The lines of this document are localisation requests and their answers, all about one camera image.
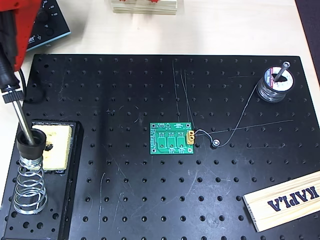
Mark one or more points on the teal Weller soldering station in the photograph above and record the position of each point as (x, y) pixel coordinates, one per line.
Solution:
(57, 25)

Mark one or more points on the black iron stand base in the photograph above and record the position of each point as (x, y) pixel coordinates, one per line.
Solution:
(62, 200)

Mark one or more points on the green circuit board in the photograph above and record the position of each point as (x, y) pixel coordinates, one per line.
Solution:
(171, 143)

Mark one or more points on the wooden block with red parts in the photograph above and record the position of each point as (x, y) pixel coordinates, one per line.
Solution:
(145, 8)

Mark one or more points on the metal spool post bolt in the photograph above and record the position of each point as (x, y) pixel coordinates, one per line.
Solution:
(282, 72)

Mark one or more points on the black perforated breadboard plate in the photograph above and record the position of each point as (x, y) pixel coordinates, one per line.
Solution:
(150, 187)

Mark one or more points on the printed Kapla wood plank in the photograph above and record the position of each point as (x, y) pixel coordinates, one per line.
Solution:
(287, 200)

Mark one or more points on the metal spring iron holder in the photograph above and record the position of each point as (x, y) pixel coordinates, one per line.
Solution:
(25, 150)

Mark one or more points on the yellow power connector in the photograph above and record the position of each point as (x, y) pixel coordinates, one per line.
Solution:
(190, 137)

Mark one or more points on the yellow cleaning sponge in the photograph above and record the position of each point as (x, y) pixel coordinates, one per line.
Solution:
(60, 150)

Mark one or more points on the black soldering iron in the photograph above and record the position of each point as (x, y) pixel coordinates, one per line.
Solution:
(7, 70)

